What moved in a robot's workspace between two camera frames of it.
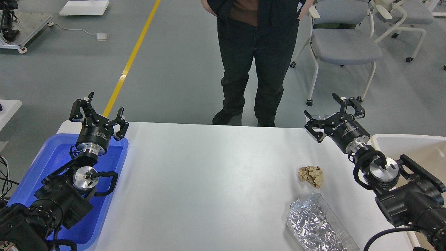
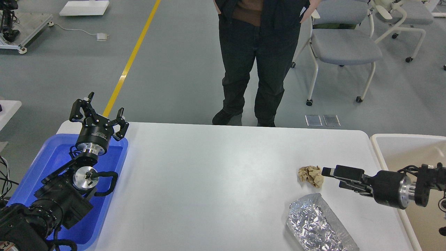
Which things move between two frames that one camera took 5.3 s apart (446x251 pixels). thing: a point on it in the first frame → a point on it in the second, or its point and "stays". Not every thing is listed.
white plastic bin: [429, 151] stays
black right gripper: [344, 131] → [390, 188]
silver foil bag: [313, 227] stays
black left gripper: [97, 131] stays
